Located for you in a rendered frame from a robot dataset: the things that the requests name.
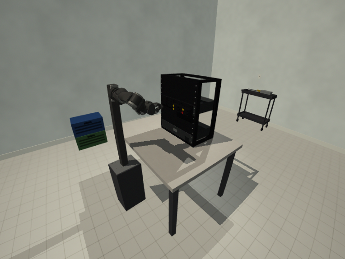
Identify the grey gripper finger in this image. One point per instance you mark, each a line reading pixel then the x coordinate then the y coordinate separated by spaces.
pixel 157 109
pixel 157 104

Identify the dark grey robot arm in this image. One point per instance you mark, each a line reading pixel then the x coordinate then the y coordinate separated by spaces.
pixel 121 96

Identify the black server rack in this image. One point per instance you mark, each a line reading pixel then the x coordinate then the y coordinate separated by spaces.
pixel 182 103

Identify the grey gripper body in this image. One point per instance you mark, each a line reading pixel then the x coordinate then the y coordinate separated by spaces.
pixel 150 107

